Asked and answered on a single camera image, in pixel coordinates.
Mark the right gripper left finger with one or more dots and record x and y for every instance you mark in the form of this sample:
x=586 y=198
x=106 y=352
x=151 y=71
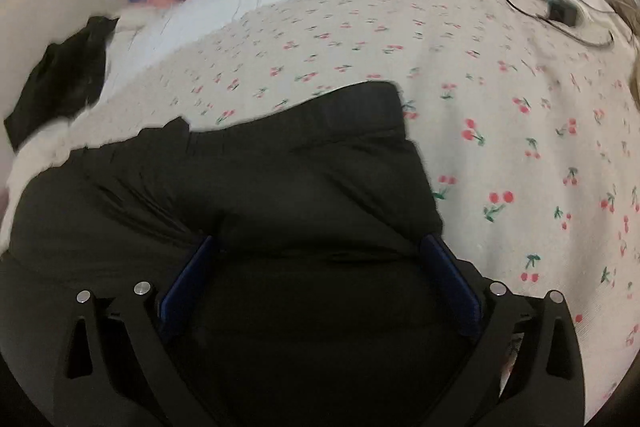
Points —
x=114 y=368

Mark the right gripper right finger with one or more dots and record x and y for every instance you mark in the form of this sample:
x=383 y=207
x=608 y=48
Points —
x=499 y=358

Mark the black puffer jacket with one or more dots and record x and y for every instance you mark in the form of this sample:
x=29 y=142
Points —
x=308 y=307

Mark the cherry print bed sheet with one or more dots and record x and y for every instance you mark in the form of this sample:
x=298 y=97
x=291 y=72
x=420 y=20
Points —
x=531 y=141

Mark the black garment by headboard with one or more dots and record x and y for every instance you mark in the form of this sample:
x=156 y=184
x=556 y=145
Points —
x=69 y=77

